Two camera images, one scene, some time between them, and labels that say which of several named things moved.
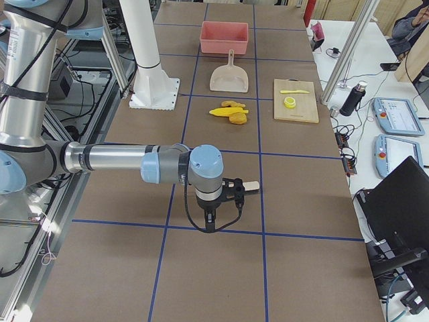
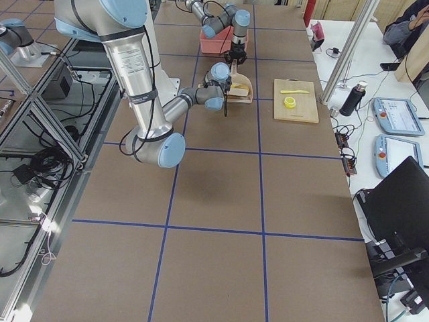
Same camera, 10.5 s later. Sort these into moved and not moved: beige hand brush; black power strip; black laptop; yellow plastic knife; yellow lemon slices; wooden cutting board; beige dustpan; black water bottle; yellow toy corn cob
Moved: yellow toy corn cob; beige dustpan; beige hand brush
Not moved: black laptop; wooden cutting board; yellow lemon slices; black power strip; yellow plastic knife; black water bottle
